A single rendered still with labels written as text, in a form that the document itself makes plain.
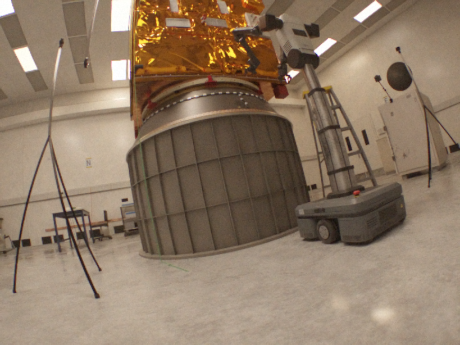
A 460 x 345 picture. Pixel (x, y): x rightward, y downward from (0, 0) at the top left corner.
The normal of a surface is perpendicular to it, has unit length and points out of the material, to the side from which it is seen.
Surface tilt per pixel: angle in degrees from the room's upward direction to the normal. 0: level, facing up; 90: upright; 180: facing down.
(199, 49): 88
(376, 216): 90
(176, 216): 90
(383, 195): 90
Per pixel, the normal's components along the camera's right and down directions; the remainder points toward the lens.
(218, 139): 0.09, -0.15
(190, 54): 0.40, -0.25
